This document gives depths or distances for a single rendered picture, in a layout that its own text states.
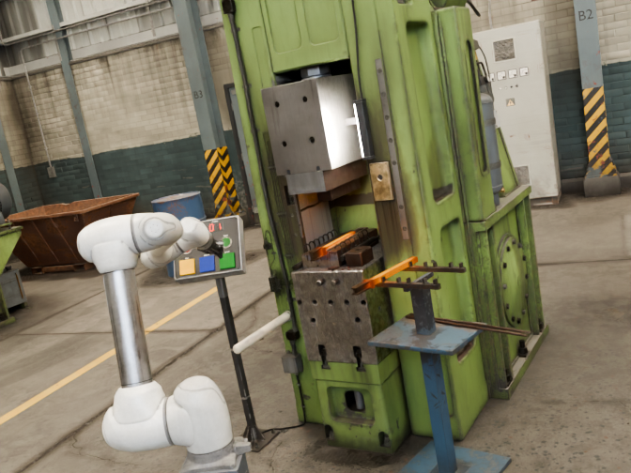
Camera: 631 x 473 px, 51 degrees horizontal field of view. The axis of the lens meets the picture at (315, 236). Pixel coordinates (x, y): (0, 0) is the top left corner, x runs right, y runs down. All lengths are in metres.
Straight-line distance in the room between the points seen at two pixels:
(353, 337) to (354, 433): 0.51
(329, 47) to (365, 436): 1.81
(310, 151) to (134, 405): 1.38
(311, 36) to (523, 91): 5.26
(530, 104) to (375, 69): 5.30
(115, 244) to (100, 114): 9.39
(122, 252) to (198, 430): 0.61
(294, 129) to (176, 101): 7.67
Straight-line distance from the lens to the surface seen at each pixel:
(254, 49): 3.28
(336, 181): 3.09
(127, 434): 2.26
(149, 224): 2.17
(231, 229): 3.26
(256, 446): 3.59
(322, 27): 3.09
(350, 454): 3.37
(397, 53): 2.93
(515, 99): 8.16
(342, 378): 3.22
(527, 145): 8.20
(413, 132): 2.93
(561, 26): 8.74
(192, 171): 10.65
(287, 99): 3.03
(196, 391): 2.18
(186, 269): 3.27
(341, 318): 3.08
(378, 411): 3.22
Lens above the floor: 1.67
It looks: 11 degrees down
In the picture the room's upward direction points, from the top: 10 degrees counter-clockwise
